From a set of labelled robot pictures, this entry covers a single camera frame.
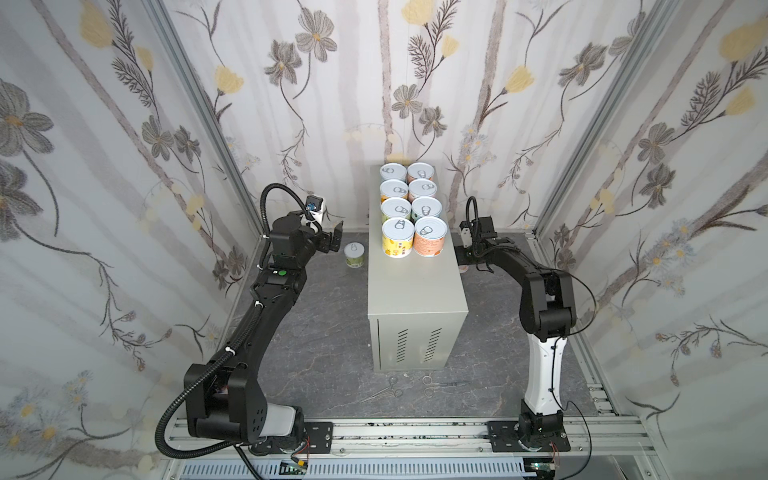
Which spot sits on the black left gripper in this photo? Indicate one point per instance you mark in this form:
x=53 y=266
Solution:
x=327 y=239

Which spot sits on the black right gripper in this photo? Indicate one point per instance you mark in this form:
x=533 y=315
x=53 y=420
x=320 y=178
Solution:
x=464 y=249

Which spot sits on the brown labelled can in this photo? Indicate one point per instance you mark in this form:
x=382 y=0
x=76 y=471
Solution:
x=429 y=236

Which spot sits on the pale teal can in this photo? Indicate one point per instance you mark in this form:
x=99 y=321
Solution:
x=425 y=207

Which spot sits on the pink labelled can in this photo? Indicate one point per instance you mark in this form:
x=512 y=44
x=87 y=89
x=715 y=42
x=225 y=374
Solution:
x=421 y=188

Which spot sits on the green labelled can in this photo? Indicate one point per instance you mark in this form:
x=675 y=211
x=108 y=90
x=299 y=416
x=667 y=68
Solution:
x=395 y=208

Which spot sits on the yellow labelled can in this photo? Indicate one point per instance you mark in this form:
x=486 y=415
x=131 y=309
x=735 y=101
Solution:
x=393 y=188

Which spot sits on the orange labelled can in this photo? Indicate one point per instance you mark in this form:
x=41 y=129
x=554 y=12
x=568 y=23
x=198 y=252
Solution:
x=420 y=170

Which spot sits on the teal labelled can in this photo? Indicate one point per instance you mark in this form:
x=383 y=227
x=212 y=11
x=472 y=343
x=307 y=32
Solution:
x=393 y=171

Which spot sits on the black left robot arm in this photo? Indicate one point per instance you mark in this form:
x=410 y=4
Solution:
x=222 y=404

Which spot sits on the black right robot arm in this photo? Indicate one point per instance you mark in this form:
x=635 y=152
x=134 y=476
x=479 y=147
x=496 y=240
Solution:
x=547 y=314

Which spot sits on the grey metal cabinet box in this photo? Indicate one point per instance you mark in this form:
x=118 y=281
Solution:
x=416 y=305

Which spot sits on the left steel scissors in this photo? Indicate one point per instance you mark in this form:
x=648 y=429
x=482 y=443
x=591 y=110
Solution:
x=391 y=389

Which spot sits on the steel scissors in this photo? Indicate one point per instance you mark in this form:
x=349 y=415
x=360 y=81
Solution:
x=431 y=384
x=391 y=389

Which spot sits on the right steel scissors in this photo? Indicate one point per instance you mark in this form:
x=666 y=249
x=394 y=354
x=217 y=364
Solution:
x=431 y=384

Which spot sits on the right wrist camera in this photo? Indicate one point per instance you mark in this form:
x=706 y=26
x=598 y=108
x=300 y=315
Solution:
x=466 y=234

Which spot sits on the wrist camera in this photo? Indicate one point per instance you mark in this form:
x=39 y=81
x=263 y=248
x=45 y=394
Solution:
x=315 y=207
x=466 y=234

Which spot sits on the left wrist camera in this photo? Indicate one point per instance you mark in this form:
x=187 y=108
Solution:
x=315 y=207

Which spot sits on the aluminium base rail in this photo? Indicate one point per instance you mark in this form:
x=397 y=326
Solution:
x=602 y=447

